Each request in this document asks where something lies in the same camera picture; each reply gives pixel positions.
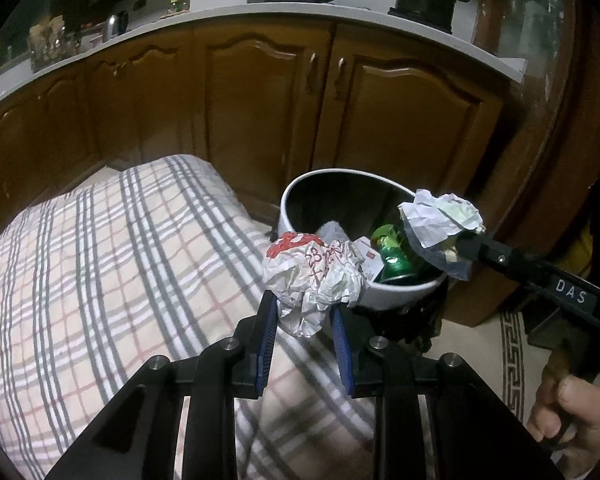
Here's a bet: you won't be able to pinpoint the white and green paper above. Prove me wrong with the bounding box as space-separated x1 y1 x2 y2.
397 189 485 282

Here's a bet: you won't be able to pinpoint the spice jar rack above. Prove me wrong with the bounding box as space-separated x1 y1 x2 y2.
27 15 77 72

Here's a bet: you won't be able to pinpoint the plaid blanket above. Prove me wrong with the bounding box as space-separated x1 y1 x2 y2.
0 154 433 480

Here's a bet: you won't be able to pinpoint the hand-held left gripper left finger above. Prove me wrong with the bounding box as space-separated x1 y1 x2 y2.
45 290 281 480

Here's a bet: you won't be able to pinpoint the metal kettle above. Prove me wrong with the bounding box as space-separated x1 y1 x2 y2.
103 10 130 42

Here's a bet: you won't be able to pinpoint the red printed paper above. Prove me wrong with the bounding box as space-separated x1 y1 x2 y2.
262 231 369 339

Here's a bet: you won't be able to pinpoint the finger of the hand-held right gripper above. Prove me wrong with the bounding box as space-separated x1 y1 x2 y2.
455 231 537 287

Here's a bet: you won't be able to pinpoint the white round bin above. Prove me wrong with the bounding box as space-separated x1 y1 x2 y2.
279 169 449 312

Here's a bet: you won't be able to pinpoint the white kitchen countertop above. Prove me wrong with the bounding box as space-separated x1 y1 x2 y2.
0 2 527 117

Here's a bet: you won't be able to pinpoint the patterned floor rug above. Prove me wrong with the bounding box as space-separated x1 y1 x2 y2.
497 307 547 422

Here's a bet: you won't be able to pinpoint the wooden base cabinets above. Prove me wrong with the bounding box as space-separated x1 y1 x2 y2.
0 20 512 243

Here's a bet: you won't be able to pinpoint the wooden glass door cabinet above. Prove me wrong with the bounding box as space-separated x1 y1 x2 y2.
472 0 600 332

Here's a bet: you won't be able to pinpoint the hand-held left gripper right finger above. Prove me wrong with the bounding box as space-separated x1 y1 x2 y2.
329 304 566 480

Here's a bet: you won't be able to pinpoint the small red and white carton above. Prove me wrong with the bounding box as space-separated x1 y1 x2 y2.
352 236 384 279

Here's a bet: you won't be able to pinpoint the white paper scrap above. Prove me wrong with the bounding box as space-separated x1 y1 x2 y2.
315 219 354 247

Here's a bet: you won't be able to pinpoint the person's right hand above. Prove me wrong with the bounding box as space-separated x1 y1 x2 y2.
526 349 600 457

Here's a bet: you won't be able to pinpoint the green plastic bottle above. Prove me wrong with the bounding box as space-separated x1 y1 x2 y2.
369 222 417 286

